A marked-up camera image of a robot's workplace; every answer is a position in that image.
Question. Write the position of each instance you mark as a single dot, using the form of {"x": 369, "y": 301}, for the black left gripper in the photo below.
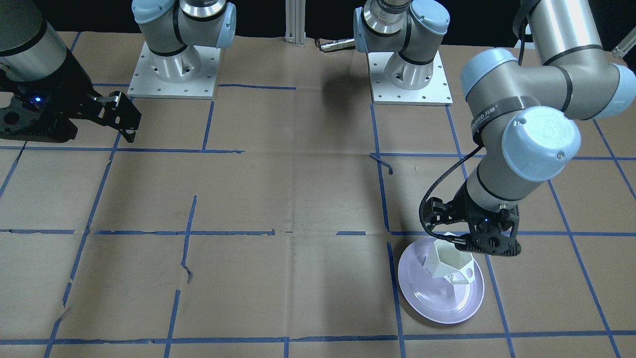
{"x": 459, "y": 208}

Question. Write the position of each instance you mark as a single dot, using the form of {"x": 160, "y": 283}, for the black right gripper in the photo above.
{"x": 71, "y": 85}

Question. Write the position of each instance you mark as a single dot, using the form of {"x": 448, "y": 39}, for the white angular cup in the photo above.
{"x": 443, "y": 260}

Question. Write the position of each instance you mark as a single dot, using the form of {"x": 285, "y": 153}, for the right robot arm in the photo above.
{"x": 30, "y": 45}

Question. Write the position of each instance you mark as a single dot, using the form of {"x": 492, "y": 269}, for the lavender plate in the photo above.
{"x": 435, "y": 298}

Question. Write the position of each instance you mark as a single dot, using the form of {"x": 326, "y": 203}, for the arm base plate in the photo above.
{"x": 396, "y": 82}
{"x": 192, "y": 74}

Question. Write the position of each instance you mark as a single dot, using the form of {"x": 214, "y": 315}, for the aluminium frame post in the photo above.
{"x": 295, "y": 22}

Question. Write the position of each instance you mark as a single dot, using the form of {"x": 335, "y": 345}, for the silver cable connector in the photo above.
{"x": 333, "y": 46}

